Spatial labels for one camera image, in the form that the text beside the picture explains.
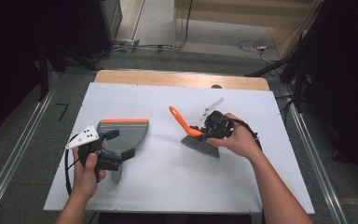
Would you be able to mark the person's right hand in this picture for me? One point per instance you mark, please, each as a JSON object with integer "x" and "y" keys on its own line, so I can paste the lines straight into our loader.
{"x": 239, "y": 141}

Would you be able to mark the light wooden furniture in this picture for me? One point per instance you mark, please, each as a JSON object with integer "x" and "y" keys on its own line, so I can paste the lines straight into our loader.
{"x": 230, "y": 12}

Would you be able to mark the black metal stand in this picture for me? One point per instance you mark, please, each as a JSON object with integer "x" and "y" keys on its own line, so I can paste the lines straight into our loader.
{"x": 298, "y": 77}

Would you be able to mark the grey power strip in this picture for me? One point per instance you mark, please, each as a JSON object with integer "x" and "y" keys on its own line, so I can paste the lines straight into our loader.
{"x": 127, "y": 42}

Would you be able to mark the dark round table grommet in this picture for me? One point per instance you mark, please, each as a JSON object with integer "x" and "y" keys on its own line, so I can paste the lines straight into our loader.
{"x": 216, "y": 86}

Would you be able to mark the dark cabinet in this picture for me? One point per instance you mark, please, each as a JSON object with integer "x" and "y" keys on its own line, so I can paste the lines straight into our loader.
{"x": 99, "y": 25}

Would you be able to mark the grey dustpan with orange lip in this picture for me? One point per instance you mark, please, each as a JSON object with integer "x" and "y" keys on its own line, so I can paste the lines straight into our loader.
{"x": 130, "y": 133}

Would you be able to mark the wooden table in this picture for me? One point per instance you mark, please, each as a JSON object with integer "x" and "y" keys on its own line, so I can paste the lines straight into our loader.
{"x": 167, "y": 79}

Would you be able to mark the person's left hand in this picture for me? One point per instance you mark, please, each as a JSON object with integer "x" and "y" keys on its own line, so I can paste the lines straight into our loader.
{"x": 85, "y": 177}

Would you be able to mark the white board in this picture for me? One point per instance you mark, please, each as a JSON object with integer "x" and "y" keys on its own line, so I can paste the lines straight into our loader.
{"x": 180, "y": 186}

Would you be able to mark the aluminium floor rail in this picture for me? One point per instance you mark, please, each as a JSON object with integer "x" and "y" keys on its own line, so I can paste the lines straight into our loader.
{"x": 320, "y": 174}
{"x": 15, "y": 149}

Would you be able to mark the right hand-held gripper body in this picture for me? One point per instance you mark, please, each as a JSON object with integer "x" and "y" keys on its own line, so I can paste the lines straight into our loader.
{"x": 219, "y": 124}

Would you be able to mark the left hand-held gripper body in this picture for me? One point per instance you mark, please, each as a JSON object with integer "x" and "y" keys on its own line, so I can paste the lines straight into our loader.
{"x": 84, "y": 137}

